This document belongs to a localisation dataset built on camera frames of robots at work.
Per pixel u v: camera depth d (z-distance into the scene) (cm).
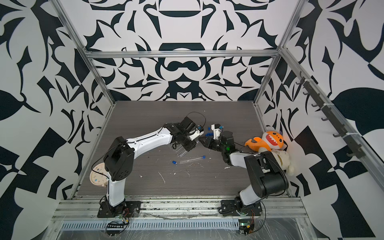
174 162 89
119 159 49
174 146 73
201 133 81
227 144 72
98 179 81
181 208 76
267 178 46
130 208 74
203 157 91
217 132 83
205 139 85
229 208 74
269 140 91
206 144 83
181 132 67
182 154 87
